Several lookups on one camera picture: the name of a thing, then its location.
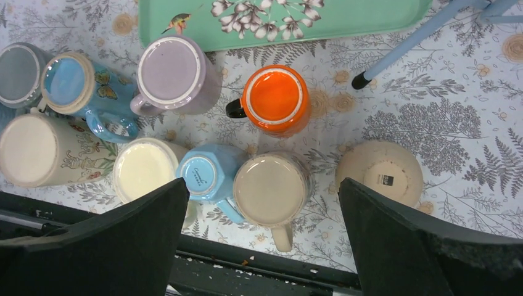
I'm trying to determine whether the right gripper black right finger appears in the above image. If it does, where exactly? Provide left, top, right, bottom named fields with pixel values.
left=339, top=178, right=522, bottom=295

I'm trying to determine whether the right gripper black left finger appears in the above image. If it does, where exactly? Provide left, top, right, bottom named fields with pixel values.
left=1, top=178, right=189, bottom=295

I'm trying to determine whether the round beige glazed mug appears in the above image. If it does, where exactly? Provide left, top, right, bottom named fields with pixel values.
left=334, top=141, right=424, bottom=207

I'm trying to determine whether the beige seahorse print mug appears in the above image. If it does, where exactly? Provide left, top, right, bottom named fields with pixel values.
left=233, top=151, right=314, bottom=252

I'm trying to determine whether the orange mug with black handle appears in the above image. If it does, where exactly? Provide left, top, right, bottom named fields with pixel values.
left=226, top=65, right=311, bottom=138

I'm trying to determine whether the light blue faceted mug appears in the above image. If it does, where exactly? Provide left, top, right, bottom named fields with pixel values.
left=176, top=144, right=249, bottom=224

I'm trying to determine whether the beige cartoon print mug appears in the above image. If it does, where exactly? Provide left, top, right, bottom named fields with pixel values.
left=1, top=113, right=118, bottom=188

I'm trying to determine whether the blue butterfly mug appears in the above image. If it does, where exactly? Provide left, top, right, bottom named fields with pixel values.
left=40, top=51, right=139, bottom=144

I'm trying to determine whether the lilac mug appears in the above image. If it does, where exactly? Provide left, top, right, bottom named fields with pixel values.
left=130, top=35, right=222, bottom=117

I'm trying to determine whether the grey mug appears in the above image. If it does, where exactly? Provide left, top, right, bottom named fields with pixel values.
left=1, top=42, right=53, bottom=109

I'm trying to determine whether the green floral bird tray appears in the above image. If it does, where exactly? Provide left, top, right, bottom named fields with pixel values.
left=138, top=0, right=432, bottom=52

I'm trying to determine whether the light blue tripod stand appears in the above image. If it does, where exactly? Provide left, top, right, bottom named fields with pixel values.
left=352, top=0, right=522, bottom=90

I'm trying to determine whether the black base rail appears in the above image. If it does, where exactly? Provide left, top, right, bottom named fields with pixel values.
left=1, top=192, right=362, bottom=295

